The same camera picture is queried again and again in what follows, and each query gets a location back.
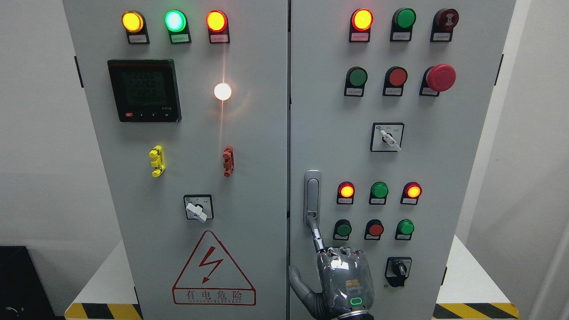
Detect silver grey robot hand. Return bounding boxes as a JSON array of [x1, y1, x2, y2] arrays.
[[289, 224, 374, 320]]

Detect silver door handle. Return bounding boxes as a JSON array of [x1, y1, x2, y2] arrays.
[[303, 170, 321, 228]]

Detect grey right cabinet door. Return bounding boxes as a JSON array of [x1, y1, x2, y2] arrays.
[[289, 0, 516, 320]]

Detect grey cabinet door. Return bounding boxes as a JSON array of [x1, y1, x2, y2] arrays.
[[289, 0, 516, 320], [63, 0, 289, 320]]

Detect grey left cabinet door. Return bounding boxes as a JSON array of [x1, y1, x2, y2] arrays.
[[63, 0, 289, 320]]

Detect red indicator light right door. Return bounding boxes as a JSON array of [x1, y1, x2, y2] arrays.
[[349, 8, 373, 43]]

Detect red indicator light door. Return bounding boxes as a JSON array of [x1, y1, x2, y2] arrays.
[[349, 8, 373, 43], [206, 10, 230, 44]]

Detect red indicator light left door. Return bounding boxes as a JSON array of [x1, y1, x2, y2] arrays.
[[206, 10, 230, 44]]

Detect green push button lower left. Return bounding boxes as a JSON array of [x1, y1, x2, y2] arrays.
[[333, 219, 352, 241]]

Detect red push button lower middle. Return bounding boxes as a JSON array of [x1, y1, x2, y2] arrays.
[[364, 219, 384, 241]]

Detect green push button lower right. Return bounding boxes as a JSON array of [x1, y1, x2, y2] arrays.
[[395, 219, 415, 241]]

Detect red indicator light middle left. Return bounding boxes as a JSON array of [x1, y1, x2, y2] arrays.
[[336, 181, 354, 205]]

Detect green indicator light middle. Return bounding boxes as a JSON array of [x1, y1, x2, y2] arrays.
[[369, 181, 389, 205]]

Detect green indicator light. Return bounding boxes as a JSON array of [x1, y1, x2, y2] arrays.
[[164, 9, 191, 44], [369, 181, 389, 205]]

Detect red indicator light middle right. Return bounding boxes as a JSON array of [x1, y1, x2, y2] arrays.
[[400, 181, 422, 205]]

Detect white platform with hazard stripes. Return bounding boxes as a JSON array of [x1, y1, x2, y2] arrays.
[[64, 237, 520, 320]]

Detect red electric hazard warning sticker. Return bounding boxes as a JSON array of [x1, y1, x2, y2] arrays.
[[172, 230, 256, 306]]

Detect red terminal connector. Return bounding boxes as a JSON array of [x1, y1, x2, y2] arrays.
[[222, 145, 235, 177]]

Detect green push button second row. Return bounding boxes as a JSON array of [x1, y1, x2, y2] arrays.
[[344, 66, 368, 97]]

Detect red push button second row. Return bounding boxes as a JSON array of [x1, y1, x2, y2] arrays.
[[382, 66, 408, 97]]

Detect red emergency stop button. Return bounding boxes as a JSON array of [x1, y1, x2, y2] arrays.
[[419, 64, 457, 97]]

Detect yellow terminal connector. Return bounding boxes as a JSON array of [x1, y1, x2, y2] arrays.
[[148, 144, 165, 178]]

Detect white glowing indicator light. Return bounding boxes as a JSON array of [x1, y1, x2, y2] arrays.
[[214, 83, 233, 101]]

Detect black digital power meter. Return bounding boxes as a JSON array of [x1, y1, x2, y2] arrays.
[[107, 59, 182, 122]]

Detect dark red buzzer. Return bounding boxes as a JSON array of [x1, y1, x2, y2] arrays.
[[430, 8, 459, 42]]

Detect green indicator light top left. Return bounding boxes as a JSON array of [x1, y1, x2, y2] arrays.
[[164, 9, 191, 44]]

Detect black box lower left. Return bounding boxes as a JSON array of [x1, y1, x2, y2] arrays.
[[0, 246, 54, 320]]

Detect yellow indicator light top left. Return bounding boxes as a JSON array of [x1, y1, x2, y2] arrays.
[[121, 10, 150, 44]]

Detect black knob selector switch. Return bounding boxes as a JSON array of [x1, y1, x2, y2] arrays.
[[385, 257, 412, 287]]

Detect upper right rotary selector switch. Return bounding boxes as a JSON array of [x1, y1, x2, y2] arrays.
[[370, 122, 405, 152]]

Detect left door rotary selector switch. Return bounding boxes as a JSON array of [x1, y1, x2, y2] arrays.
[[183, 194, 214, 223]]

